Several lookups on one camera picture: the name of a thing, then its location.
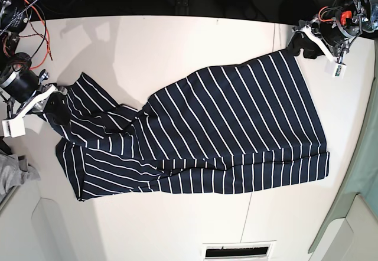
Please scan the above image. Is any green fabric at right edge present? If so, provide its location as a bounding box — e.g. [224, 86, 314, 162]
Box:
[308, 38, 377, 253]

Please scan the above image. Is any grey cloth pile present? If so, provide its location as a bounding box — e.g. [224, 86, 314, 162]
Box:
[0, 136, 40, 200]

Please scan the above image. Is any navy white striped t-shirt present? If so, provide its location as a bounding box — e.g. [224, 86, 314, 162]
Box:
[44, 50, 330, 201]

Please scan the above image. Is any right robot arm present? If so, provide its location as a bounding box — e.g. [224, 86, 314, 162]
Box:
[1, 0, 70, 126]

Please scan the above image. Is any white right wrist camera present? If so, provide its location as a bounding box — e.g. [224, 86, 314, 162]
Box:
[2, 118, 26, 138]

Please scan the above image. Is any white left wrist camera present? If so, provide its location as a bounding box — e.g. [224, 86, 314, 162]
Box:
[325, 61, 347, 79]

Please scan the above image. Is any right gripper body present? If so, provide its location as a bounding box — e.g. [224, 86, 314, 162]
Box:
[1, 53, 67, 115]

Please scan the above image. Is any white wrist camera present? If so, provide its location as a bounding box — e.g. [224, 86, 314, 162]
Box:
[2, 118, 26, 138]
[325, 61, 347, 79]

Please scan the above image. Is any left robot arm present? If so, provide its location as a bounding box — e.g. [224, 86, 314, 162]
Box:
[287, 0, 377, 63]

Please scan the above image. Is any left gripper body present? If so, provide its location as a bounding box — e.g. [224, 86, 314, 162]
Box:
[292, 6, 362, 59]

